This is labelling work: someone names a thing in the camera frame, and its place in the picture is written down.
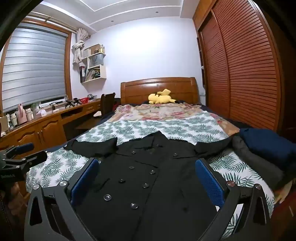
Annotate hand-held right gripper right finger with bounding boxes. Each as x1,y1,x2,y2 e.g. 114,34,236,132
195,158,271,241

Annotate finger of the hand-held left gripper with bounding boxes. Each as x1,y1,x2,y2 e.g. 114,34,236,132
0,142,35,160
1,151,48,171

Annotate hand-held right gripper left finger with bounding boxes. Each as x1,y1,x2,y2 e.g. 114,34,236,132
24,158,101,241

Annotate black buttoned coat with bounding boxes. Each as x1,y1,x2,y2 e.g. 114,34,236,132
63,131,234,241

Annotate folded grey clothes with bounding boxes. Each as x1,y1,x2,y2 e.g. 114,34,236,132
231,136,287,190

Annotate folded navy clothes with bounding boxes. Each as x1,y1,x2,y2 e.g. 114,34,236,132
239,127,296,172

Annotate cardboard box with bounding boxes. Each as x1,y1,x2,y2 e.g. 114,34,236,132
0,117,9,138

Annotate wooden desk with cabinets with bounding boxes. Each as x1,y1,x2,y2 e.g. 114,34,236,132
0,98,102,164

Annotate pink bottle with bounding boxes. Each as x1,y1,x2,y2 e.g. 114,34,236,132
17,104,27,125

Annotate black tools on desk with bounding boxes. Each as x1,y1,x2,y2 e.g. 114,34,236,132
64,98,80,108

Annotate navy bed sheet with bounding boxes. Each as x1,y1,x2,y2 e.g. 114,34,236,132
201,105,234,123

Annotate bed with leaf-print cover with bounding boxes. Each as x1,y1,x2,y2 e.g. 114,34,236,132
26,111,275,239

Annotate grey window blind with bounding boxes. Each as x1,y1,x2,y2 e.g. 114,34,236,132
1,28,69,113

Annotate dark wooden chair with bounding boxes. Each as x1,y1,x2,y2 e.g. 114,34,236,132
75,93,116,131

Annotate floral blanket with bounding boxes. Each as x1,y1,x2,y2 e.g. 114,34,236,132
109,102,241,139

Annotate yellow plush toy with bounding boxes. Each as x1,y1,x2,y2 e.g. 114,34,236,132
148,89,176,105

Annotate wooden bed headboard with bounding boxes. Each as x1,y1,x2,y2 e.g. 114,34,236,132
120,77,199,107

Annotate tied beige curtain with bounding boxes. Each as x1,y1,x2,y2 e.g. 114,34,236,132
72,28,90,64

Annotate wooden louvered wardrobe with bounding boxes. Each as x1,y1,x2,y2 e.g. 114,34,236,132
193,0,285,139

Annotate black braided cable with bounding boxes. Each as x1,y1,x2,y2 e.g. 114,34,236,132
0,198,8,232

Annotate wooden window frame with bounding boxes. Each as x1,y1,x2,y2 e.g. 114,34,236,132
0,19,74,116

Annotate white wall shelf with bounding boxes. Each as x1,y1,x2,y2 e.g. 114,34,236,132
80,44,107,83

